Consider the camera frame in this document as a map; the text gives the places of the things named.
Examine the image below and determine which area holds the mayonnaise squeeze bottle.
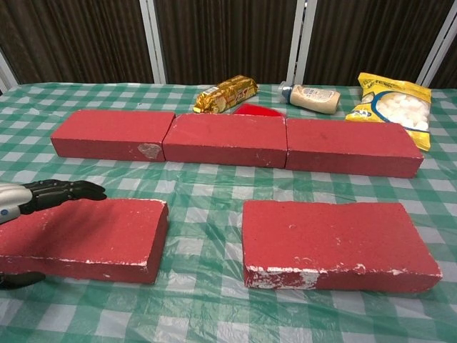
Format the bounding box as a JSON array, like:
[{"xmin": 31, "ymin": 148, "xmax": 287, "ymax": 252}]
[{"xmin": 279, "ymin": 81, "xmax": 341, "ymax": 115}]

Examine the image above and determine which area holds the white partition post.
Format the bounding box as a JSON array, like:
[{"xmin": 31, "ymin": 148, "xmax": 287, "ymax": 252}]
[
  {"xmin": 0, "ymin": 46, "xmax": 19, "ymax": 94},
  {"xmin": 139, "ymin": 0, "xmax": 168, "ymax": 85},
  {"xmin": 285, "ymin": 0, "xmax": 318, "ymax": 85},
  {"xmin": 417, "ymin": 0, "xmax": 457, "ymax": 89}
]

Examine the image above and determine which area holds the gold biscuit pack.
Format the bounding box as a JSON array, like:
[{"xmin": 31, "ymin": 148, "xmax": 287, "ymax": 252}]
[{"xmin": 193, "ymin": 74, "xmax": 258, "ymax": 114}]

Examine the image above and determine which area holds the yellow snack bag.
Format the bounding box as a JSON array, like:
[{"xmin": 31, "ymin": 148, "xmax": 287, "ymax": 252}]
[{"xmin": 344, "ymin": 72, "xmax": 433, "ymax": 154}]

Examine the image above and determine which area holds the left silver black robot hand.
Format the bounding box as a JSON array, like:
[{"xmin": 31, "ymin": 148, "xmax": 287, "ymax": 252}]
[{"xmin": 0, "ymin": 179, "xmax": 107, "ymax": 289}]

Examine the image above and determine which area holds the green checked tablecloth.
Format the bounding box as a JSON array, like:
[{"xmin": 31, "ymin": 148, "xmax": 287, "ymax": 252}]
[{"xmin": 0, "ymin": 81, "xmax": 457, "ymax": 343}]

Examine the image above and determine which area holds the red brick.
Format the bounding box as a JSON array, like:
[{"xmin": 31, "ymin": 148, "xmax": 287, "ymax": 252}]
[
  {"xmin": 162, "ymin": 113, "xmax": 288, "ymax": 169},
  {"xmin": 284, "ymin": 117, "xmax": 425, "ymax": 179},
  {"xmin": 241, "ymin": 199, "xmax": 443, "ymax": 294},
  {"xmin": 49, "ymin": 109, "xmax": 176, "ymax": 162},
  {"xmin": 0, "ymin": 198, "xmax": 169, "ymax": 285}
]

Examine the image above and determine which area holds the red plate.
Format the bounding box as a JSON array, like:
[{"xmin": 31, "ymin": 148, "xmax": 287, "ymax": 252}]
[{"xmin": 233, "ymin": 103, "xmax": 285, "ymax": 119}]

